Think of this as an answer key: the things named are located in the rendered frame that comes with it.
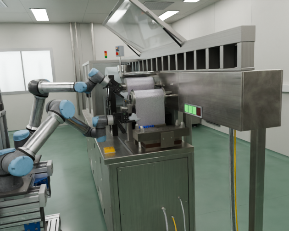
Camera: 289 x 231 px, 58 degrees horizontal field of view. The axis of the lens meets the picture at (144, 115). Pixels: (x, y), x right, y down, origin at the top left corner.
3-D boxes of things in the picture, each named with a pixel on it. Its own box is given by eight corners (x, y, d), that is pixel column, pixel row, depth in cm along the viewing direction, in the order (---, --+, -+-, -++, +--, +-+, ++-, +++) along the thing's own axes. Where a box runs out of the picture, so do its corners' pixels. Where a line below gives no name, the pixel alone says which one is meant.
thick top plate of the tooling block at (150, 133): (132, 136, 198) (132, 129, 197) (180, 130, 209) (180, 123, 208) (138, 142, 183) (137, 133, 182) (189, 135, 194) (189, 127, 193)
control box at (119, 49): (114, 56, 251) (113, 46, 249) (119, 56, 255) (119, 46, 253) (119, 56, 245) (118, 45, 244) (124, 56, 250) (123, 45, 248)
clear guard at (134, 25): (104, 24, 273) (104, 24, 273) (142, 52, 289) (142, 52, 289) (126, -4, 174) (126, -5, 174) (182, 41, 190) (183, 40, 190)
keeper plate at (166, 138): (160, 147, 189) (159, 132, 187) (173, 145, 191) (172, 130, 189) (161, 148, 186) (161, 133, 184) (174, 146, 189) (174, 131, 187)
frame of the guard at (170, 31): (99, 28, 276) (102, 22, 277) (140, 58, 294) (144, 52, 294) (119, -1, 169) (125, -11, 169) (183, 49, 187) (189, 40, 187)
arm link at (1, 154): (13, 165, 163) (9, 145, 161) (23, 169, 155) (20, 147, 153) (-8, 172, 154) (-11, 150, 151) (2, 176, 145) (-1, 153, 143)
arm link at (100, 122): (92, 126, 196) (91, 115, 195) (107, 125, 199) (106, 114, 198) (93, 129, 189) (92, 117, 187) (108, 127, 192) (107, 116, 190)
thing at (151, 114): (136, 128, 203) (135, 105, 199) (164, 125, 209) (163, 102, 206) (136, 129, 202) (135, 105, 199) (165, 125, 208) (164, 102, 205)
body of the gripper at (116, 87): (125, 87, 199) (112, 78, 195) (118, 96, 198) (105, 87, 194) (122, 86, 206) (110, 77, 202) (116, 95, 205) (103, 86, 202)
